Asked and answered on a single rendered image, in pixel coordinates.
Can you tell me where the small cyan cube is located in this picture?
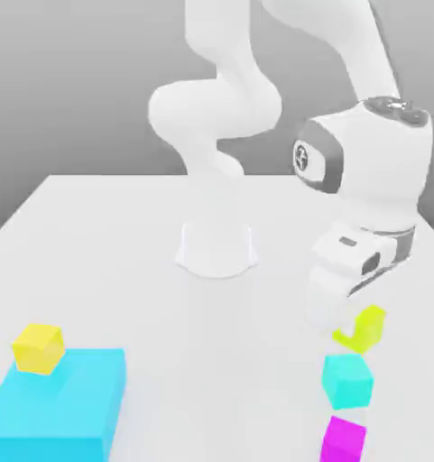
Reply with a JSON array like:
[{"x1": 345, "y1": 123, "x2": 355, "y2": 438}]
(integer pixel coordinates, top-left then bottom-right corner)
[{"x1": 320, "y1": 353, "x2": 375, "y2": 411}]

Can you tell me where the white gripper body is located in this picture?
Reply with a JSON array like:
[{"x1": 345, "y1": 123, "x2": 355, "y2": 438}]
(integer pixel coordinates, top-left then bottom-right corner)
[{"x1": 305, "y1": 265, "x2": 388, "y2": 333}]

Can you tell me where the small yellow cube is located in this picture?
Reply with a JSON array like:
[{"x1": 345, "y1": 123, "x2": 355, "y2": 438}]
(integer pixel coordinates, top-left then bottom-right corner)
[{"x1": 11, "y1": 323, "x2": 67, "y2": 376}]

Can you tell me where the small magenta cube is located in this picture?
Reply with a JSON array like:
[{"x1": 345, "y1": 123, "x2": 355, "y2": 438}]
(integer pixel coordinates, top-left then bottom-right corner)
[{"x1": 319, "y1": 415, "x2": 368, "y2": 462}]

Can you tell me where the small lime cube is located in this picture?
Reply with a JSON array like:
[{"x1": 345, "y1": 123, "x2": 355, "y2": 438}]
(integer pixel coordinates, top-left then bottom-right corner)
[{"x1": 331, "y1": 303, "x2": 387, "y2": 356}]

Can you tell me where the large cyan box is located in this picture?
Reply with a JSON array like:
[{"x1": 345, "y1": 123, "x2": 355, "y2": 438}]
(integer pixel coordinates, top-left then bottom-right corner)
[{"x1": 0, "y1": 347, "x2": 127, "y2": 462}]

